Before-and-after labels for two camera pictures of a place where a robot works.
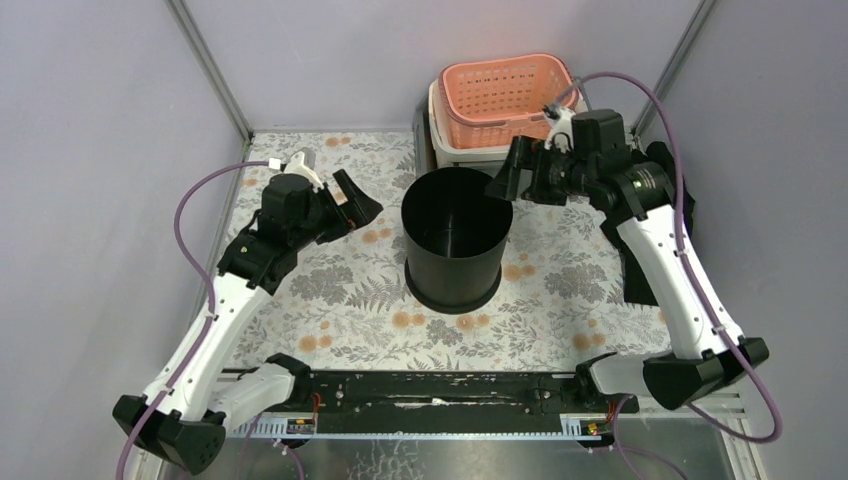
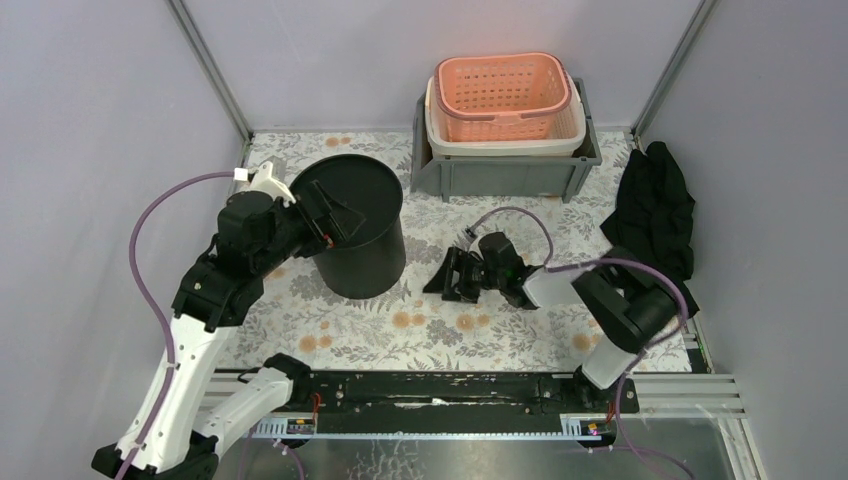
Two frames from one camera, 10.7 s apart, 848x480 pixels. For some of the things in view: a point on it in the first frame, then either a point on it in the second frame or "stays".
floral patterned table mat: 347,305 stays
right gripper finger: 525,153 to 442,281
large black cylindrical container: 456,236 to 371,262
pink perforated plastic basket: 488,102 stays
